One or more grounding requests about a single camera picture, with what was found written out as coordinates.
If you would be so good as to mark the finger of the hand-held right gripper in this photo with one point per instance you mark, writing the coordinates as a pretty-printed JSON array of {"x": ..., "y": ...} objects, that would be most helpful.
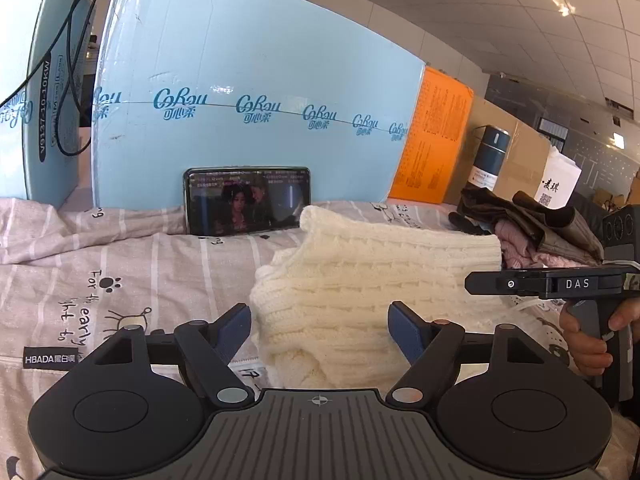
[{"x": 505, "y": 282}]

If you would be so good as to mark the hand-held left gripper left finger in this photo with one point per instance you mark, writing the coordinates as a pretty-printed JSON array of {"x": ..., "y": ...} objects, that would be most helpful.
[{"x": 235, "y": 331}]

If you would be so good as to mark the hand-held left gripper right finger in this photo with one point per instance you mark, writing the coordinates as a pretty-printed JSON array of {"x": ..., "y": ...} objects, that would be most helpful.
[{"x": 407, "y": 332}]

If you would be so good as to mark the cream knitted sweater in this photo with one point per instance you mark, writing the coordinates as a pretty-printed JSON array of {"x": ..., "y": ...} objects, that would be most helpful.
[{"x": 360, "y": 285}]

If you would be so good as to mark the person's right hand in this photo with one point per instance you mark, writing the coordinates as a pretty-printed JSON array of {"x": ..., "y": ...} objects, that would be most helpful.
[{"x": 585, "y": 350}]

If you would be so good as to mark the pink knitted sweater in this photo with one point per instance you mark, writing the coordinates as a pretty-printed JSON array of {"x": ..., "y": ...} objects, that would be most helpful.
[{"x": 520, "y": 250}]

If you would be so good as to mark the brown leather jacket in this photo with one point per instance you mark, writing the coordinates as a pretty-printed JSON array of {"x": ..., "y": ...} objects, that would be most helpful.
[{"x": 550, "y": 225}]

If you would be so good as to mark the white tote bag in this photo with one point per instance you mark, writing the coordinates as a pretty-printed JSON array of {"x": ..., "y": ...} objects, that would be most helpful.
[{"x": 560, "y": 180}]

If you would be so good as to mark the teal vacuum bottle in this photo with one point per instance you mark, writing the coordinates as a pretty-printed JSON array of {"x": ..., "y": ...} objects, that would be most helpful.
[{"x": 491, "y": 160}]

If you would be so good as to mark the printed bed sheet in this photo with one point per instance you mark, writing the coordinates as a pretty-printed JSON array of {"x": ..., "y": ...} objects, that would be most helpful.
[{"x": 125, "y": 270}]

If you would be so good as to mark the black smartphone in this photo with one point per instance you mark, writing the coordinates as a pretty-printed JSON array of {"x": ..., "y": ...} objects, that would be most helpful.
[{"x": 245, "y": 202}]

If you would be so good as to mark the brown cardboard box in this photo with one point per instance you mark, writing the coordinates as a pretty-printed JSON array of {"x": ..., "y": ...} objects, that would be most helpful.
[{"x": 525, "y": 155}]

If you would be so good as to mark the ceiling light panel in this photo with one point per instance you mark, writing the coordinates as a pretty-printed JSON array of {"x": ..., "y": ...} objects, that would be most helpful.
[{"x": 616, "y": 142}]

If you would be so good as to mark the orange cardboard box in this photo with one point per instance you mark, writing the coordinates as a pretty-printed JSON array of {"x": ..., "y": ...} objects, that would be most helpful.
[{"x": 430, "y": 140}]

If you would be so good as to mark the light blue cardboard box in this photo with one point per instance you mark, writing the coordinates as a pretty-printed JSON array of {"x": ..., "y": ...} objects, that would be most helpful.
[
  {"x": 40, "y": 110},
  {"x": 250, "y": 60}
]

